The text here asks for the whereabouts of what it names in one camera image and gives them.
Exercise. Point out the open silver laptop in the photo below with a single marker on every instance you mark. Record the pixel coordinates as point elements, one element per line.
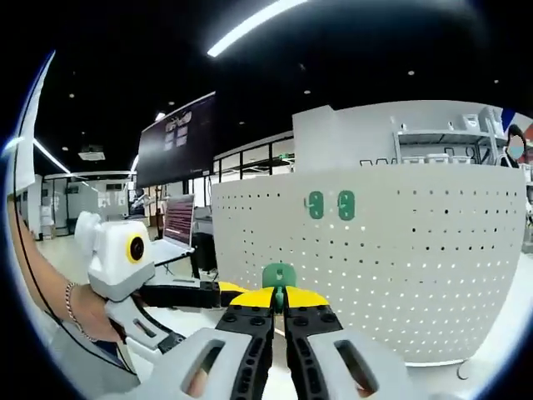
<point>179,221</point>

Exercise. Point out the green hook assembly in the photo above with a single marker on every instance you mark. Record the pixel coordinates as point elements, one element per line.
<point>270,277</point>
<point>347,206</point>
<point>317,205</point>

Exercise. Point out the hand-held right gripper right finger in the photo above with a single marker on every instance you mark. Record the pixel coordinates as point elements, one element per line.
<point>312,329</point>

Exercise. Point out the linear ceiling light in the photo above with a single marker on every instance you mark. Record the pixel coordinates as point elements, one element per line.
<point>250,29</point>

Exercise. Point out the large dark display screen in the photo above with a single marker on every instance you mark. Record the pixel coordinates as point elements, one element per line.
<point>179,141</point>

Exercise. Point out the metal shelf rack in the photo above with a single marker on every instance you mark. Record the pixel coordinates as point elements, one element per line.
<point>437,135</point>

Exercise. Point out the white perforated mounting plate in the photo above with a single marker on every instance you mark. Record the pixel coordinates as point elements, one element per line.
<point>395,271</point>

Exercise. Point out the person's left hand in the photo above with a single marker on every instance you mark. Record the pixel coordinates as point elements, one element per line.
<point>93,316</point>

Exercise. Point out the ceiling air conditioner vent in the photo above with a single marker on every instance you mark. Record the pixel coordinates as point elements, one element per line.
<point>92,155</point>

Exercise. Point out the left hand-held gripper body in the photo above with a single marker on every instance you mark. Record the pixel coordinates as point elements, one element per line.
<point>116,258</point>

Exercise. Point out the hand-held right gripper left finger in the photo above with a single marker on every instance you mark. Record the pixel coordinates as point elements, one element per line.
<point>245,333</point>

